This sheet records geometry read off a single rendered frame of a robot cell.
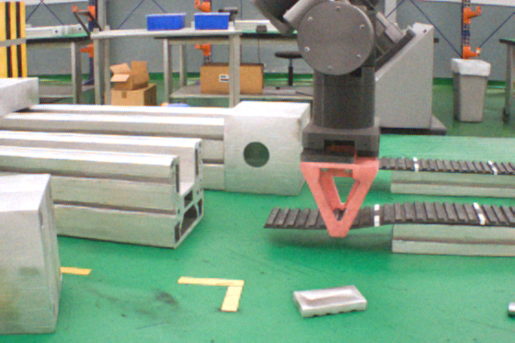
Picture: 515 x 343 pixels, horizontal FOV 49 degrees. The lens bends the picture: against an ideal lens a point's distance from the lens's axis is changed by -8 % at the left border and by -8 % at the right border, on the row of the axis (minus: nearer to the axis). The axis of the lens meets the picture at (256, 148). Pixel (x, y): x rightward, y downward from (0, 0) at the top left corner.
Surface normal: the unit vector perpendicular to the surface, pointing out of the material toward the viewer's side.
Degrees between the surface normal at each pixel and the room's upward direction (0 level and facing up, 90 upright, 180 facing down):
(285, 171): 90
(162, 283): 0
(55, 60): 90
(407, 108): 90
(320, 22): 89
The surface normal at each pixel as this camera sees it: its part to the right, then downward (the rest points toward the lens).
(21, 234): 0.22, 0.22
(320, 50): -0.22, 0.20
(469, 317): 0.00, -0.97
